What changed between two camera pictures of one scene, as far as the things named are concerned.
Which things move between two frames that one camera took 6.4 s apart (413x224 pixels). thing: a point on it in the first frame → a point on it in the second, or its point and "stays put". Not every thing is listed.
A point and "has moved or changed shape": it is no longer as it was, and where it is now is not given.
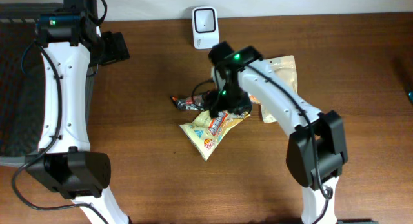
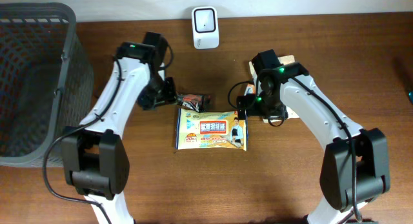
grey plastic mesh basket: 23,85 stays put
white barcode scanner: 205,27 stays put
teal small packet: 410,95 stays put
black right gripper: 226,108 → 242,106
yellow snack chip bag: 206,132 has moved or changed shape
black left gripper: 117,48 → 171,90
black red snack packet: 190,102 stays put
